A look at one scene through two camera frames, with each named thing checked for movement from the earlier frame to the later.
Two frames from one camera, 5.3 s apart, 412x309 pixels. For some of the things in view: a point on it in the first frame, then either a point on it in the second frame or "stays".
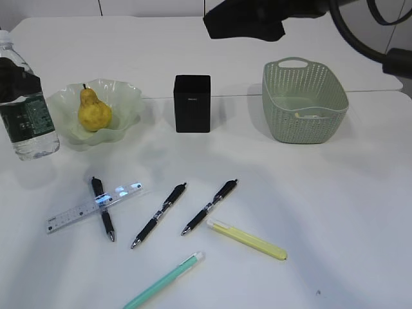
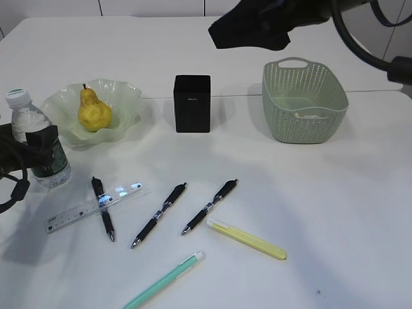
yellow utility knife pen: (247, 239) stays
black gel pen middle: (177, 191) stays
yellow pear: (93, 114) stays
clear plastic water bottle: (24, 113) → (29, 120)
